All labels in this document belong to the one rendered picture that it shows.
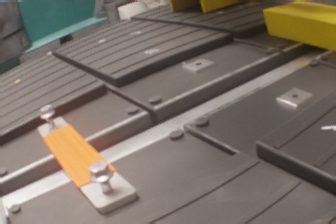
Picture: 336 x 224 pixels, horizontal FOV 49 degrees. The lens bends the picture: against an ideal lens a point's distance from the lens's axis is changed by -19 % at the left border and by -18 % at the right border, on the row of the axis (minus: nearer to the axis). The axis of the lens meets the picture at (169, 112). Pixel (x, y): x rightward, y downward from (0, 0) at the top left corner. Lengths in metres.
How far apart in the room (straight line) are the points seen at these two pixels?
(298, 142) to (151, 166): 0.09
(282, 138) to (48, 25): 1.52
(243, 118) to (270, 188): 0.10
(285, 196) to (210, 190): 0.04
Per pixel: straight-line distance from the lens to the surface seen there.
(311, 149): 0.22
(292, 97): 0.29
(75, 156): 0.28
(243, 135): 0.26
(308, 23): 0.41
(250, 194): 0.19
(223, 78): 0.36
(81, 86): 0.40
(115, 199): 0.22
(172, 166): 0.25
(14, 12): 1.56
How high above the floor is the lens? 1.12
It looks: 23 degrees down
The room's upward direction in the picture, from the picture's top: 15 degrees counter-clockwise
